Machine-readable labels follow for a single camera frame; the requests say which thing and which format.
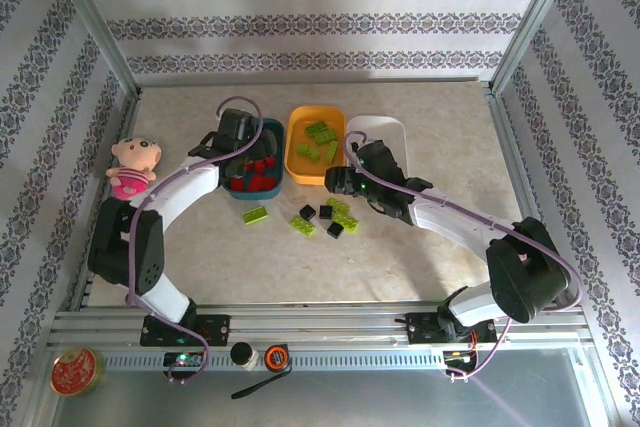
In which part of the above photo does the teal plastic container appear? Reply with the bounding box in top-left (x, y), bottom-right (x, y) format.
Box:
top-left (222, 117), bottom-right (286, 199)

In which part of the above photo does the yellow plastic container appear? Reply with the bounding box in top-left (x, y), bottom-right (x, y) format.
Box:
top-left (283, 105), bottom-right (349, 186)

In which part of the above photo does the white plastic container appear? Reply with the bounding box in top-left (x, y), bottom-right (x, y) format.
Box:
top-left (345, 115), bottom-right (407, 173)

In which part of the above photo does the pink plush doll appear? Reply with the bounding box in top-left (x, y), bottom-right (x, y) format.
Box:
top-left (105, 134), bottom-right (164, 202)

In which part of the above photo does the black capped small bottle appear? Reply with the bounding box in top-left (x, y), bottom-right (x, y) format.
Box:
top-left (229, 341), bottom-right (260, 372)

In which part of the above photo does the circuit board with green light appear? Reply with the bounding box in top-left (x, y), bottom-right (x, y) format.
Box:
top-left (164, 351), bottom-right (204, 368)

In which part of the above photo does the red round tin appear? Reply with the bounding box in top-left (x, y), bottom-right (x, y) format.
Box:
top-left (49, 346), bottom-right (106, 396)

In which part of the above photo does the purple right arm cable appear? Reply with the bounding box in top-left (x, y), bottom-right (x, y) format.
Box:
top-left (342, 130), bottom-right (584, 383)

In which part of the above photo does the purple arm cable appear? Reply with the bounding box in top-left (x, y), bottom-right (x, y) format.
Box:
top-left (342, 130), bottom-right (584, 383)
top-left (124, 95), bottom-right (264, 386)

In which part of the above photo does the aluminium frame rail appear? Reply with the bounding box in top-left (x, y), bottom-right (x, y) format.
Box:
top-left (484, 89), bottom-right (584, 311)
top-left (69, 91), bottom-right (144, 311)
top-left (137, 75), bottom-right (494, 88)

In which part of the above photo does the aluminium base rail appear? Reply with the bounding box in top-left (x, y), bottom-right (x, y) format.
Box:
top-left (47, 302), bottom-right (594, 351)

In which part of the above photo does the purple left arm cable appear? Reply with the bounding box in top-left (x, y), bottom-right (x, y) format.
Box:
top-left (124, 95), bottom-right (264, 386)

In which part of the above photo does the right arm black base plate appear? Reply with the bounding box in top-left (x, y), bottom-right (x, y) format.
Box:
top-left (405, 311), bottom-right (499, 348)

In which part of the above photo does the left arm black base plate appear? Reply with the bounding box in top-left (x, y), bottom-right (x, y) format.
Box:
top-left (139, 314), bottom-right (232, 348)

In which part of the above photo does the aluminium frame post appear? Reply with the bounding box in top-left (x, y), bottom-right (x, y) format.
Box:
top-left (489, 0), bottom-right (586, 96)
top-left (43, 0), bottom-right (141, 96)

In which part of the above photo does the slotted grey cable duct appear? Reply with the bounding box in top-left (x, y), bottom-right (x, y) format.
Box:
top-left (102, 349), bottom-right (451, 373)

